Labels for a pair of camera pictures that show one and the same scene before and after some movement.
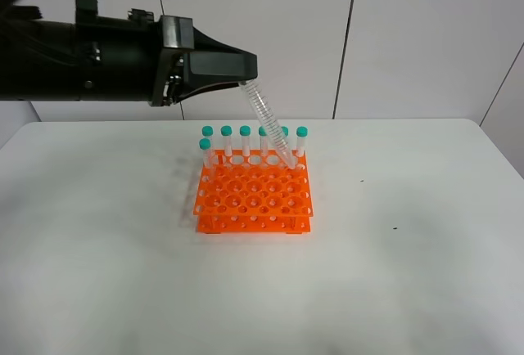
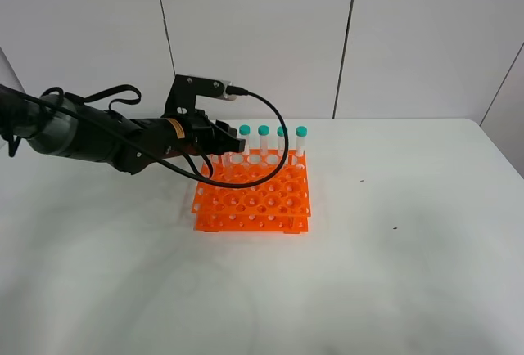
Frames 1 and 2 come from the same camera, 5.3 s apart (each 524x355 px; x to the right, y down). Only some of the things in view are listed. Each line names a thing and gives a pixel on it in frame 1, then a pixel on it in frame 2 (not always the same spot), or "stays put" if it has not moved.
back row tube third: (245, 132) stays put
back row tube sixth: (301, 132) stays put
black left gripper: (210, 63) to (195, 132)
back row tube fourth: (263, 132) stays put
